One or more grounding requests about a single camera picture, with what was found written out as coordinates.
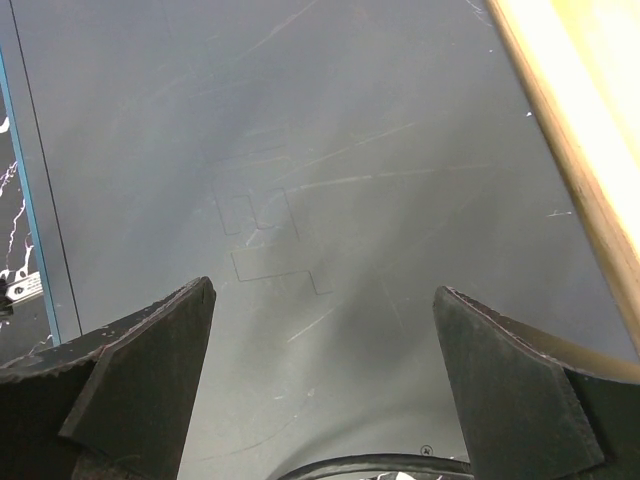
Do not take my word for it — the dark blue network switch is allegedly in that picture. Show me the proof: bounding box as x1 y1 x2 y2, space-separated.
1 1 638 479

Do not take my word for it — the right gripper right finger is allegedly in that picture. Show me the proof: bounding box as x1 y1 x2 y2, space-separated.
433 286 639 479

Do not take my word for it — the wooden drying rack frame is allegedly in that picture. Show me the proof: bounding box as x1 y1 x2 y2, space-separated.
487 1 639 343

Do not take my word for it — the silver SFP transceiver plug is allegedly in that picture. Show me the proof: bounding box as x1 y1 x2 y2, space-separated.
1 272 43 306

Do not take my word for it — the black ethernet cable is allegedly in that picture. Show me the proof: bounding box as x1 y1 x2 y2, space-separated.
272 452 474 480

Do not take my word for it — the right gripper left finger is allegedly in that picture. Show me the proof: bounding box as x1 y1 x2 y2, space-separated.
1 277 215 479

